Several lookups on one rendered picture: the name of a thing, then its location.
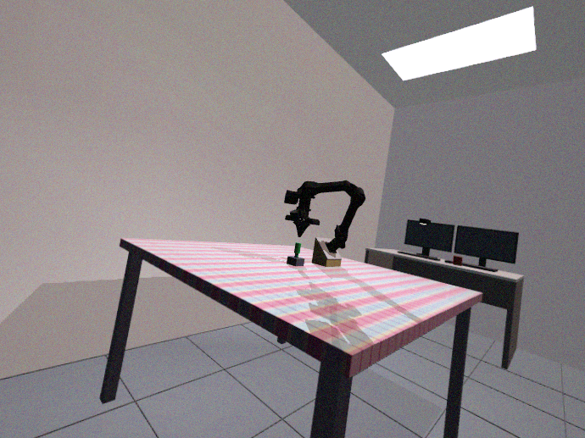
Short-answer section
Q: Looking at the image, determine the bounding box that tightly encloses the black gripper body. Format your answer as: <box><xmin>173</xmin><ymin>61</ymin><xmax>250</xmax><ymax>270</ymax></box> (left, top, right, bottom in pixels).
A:
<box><xmin>285</xmin><ymin>205</ymin><xmax>320</xmax><ymax>225</ymax></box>

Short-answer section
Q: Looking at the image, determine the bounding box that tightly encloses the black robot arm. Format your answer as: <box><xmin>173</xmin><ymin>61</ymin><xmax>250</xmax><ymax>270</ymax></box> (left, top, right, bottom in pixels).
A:
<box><xmin>284</xmin><ymin>180</ymin><xmax>365</xmax><ymax>253</ymax></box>

